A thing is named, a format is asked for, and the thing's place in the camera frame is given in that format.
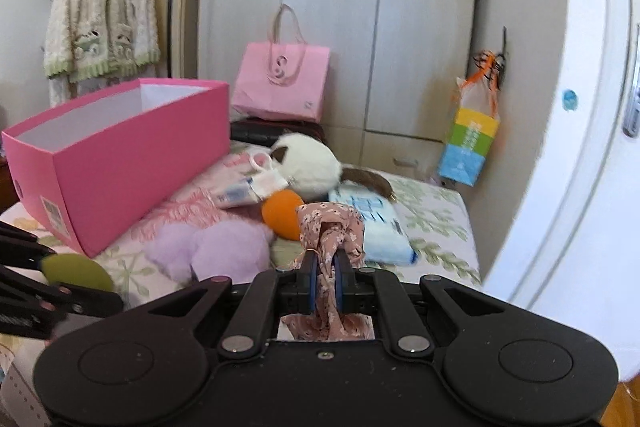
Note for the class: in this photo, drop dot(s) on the black suitcase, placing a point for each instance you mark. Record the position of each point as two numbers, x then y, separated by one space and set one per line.
260 134

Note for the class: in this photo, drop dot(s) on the orange ball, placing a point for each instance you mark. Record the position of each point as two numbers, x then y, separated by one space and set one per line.
280 214

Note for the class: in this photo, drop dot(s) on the pink floral blanket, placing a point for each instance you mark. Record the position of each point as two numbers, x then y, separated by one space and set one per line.
190 202

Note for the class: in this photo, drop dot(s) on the white brown plush toy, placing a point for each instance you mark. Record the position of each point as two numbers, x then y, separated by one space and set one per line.
310 167

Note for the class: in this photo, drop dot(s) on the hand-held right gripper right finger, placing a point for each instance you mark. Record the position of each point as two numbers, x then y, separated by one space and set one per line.
340 279

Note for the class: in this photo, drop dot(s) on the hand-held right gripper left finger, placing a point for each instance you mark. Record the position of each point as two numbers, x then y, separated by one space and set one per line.
311 279

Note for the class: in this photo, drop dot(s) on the pink cardboard box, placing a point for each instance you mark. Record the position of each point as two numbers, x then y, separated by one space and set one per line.
125 167

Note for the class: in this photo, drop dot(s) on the pink floral cloth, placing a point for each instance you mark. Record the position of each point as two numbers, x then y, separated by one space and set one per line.
330 222

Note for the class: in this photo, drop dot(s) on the pink paper shopping bag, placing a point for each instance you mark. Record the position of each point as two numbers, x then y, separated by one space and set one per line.
280 92

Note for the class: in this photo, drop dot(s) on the leaf print bed sheet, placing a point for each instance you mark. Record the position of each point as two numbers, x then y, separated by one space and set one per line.
440 227

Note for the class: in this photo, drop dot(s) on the purple plush toy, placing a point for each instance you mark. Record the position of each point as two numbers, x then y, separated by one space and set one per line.
225 247

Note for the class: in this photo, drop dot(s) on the beige wardrobe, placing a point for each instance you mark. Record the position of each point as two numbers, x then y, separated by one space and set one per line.
325 7

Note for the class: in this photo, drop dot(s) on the white door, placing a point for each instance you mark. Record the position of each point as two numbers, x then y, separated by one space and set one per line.
575 157

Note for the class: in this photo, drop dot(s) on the blue white tissue packet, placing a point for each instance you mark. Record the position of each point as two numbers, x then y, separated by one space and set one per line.
385 232

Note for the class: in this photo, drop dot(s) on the colourful striped paper bag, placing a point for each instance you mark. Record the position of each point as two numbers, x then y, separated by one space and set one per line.
467 142

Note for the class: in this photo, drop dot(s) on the orange black ribbon bundle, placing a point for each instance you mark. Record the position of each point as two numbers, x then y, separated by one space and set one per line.
487 62

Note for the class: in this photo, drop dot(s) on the blue round sticker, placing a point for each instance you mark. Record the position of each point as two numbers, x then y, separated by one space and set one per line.
569 99

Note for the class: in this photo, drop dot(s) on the white green fluffy cardigan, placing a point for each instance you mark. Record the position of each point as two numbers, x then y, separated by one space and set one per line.
100 7

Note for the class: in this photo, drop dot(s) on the white blue small packet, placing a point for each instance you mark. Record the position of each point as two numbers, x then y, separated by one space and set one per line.
235 196

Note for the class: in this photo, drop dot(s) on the olive green round puff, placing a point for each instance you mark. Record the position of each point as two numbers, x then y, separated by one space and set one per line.
75 272

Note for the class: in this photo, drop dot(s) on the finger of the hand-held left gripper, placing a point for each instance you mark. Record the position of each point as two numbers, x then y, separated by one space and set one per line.
20 244
75 304

